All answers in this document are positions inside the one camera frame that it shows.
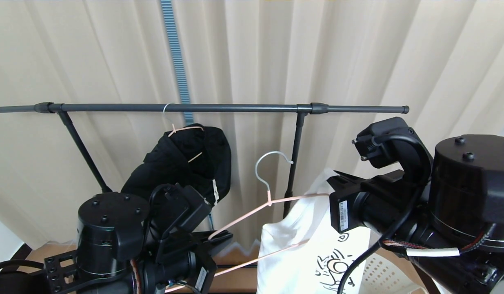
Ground white garment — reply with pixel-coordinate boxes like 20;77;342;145
256;168;373;294

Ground beige curtain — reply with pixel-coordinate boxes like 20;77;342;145
0;0;213;249
172;0;504;249

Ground white laundry basket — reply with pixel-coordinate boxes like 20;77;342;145
358;252;429;294

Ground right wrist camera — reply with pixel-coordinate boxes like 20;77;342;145
352;117;434;192

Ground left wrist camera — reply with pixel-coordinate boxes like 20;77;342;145
148;183;213;262

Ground black clothes rack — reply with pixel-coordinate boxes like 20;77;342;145
0;102;410;219

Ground pink clothes hanger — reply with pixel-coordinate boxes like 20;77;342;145
165;151;331;293
162;103;205;164

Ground black shorts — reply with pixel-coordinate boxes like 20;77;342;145
121;124;232;229

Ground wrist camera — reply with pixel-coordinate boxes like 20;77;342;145
352;117;434;192
148;183;213;262

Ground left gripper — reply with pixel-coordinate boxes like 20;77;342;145
142;231;234;294

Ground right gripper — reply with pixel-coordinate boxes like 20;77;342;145
329;170;432;245

